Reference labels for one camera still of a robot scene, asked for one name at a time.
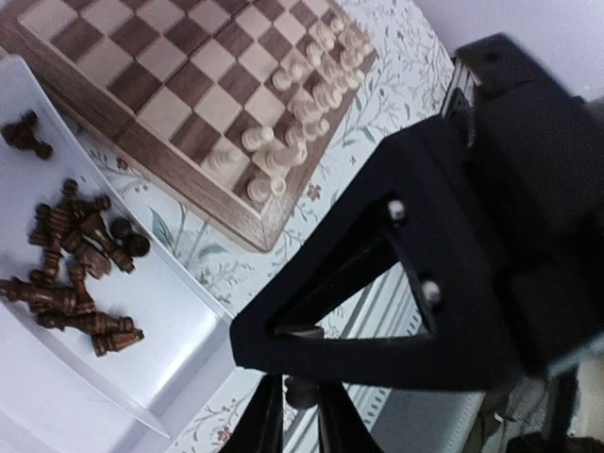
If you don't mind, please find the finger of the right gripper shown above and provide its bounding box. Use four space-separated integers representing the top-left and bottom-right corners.
230 117 514 392

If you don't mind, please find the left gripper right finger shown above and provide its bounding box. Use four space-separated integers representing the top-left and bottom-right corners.
318 382 382 453

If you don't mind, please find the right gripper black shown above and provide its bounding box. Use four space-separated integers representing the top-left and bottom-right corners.
414 32 604 378

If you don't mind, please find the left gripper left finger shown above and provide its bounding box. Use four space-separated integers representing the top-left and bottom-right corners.
221 375 283 453

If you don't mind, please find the dark chess pawn piece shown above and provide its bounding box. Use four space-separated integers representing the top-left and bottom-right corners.
284 377 318 411

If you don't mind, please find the light chess rook piece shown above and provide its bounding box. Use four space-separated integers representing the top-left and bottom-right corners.
246 176 287 202

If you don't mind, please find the white plastic compartment tray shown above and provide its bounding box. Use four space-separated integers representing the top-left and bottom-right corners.
1 57 233 452

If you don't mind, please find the light chess pawn piece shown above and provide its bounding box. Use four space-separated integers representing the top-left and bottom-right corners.
207 147 239 173

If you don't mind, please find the wooden chess board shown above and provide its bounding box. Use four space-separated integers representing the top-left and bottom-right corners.
1 1 378 252

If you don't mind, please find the light chess king piece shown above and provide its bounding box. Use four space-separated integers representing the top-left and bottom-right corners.
312 83 343 110

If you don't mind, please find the light chess bishop piece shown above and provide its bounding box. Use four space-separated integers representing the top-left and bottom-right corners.
258 144 308 174

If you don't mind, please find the pile of dark chess pieces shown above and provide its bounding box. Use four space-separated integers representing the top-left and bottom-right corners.
0 109 151 358

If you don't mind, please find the floral patterned table mat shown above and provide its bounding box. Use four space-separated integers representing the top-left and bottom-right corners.
75 0 459 453

